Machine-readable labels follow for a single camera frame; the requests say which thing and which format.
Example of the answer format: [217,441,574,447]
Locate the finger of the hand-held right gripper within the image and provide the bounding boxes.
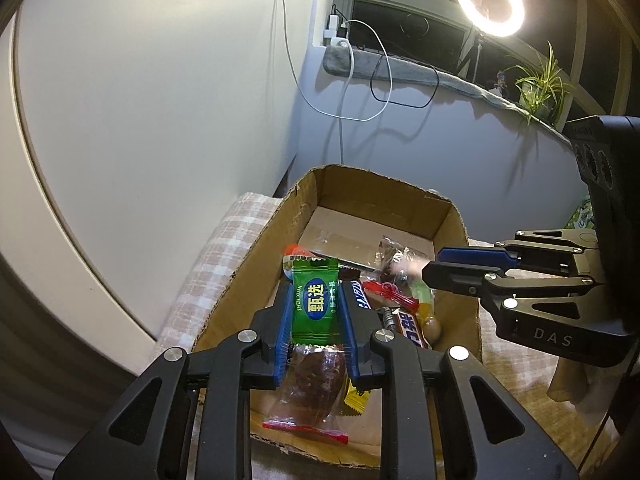
[437,230,596,276]
[421,260,608,331]

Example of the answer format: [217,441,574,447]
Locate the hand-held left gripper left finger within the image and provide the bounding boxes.
[52,282,296,480]

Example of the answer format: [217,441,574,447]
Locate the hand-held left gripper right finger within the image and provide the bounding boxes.
[340,280,581,480]

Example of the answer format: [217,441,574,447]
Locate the clear colourful gummy packet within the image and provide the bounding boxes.
[395,257,445,345]

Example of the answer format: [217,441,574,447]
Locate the green candy packet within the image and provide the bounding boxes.
[291,256,340,346]

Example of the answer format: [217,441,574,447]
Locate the clear red-edged brown snack packet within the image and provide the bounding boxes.
[262,344,349,445]

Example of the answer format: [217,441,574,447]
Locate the brown cardboard box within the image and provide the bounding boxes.
[192,164,483,471]

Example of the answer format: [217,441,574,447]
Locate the green white snack bag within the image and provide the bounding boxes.
[565,197,596,231]

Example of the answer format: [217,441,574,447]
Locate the red snack packet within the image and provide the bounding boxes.
[362,280,421,311]

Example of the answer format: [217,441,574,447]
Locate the clear dark snack packet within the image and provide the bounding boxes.
[375,235,416,283]

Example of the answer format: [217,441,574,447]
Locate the brown chocolate bar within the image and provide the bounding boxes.
[382,307,433,350]

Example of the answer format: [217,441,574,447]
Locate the yellow candy packet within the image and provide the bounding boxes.
[344,380,373,417]

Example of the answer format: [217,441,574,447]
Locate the orange white snack packet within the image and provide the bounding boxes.
[281,244,313,281]

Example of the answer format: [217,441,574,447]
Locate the beige cloth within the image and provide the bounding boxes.
[547,355,608,403]

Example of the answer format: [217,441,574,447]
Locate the potted spider plant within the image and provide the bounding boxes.
[502,42,576,126]

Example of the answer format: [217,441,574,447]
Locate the grey windowsill cloth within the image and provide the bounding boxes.
[322,46,573,141]

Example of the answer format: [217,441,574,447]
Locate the black cable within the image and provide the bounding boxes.
[370,10,441,108]

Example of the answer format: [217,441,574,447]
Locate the white charging cable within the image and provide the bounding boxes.
[277,0,390,122]

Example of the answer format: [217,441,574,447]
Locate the ring light stand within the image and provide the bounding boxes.
[457,35,485,78]

